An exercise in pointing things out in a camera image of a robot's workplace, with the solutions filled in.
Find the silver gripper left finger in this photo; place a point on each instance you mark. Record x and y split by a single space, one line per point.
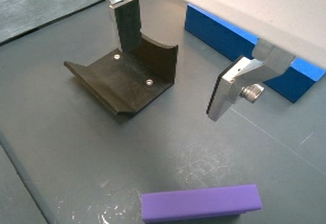
126 16

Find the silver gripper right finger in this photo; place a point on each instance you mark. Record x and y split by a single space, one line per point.
238 81

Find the purple double-square block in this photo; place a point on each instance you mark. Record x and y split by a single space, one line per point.
200 203

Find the blue foam shape board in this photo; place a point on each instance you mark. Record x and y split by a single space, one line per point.
234 42

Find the black curved holder stand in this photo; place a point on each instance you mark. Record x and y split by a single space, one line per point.
126 80

